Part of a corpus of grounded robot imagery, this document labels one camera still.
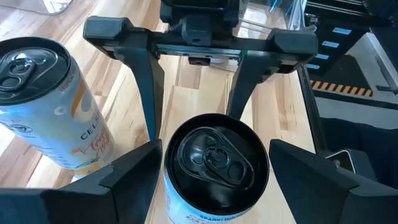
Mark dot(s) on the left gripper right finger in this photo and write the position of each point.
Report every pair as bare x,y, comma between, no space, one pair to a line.
326,199

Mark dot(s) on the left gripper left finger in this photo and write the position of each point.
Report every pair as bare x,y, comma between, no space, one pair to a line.
77,205

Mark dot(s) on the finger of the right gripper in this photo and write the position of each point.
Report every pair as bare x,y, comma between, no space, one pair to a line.
149,87
248,84

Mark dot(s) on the Celsius can green palm print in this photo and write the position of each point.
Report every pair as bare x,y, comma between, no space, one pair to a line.
217,161

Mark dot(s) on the Celsius can yellow band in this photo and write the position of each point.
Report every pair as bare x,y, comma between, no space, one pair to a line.
46,124

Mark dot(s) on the black case hazard stripes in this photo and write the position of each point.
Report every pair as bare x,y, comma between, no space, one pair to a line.
342,68

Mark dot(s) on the black table-level camera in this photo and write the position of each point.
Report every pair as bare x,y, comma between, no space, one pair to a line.
342,158

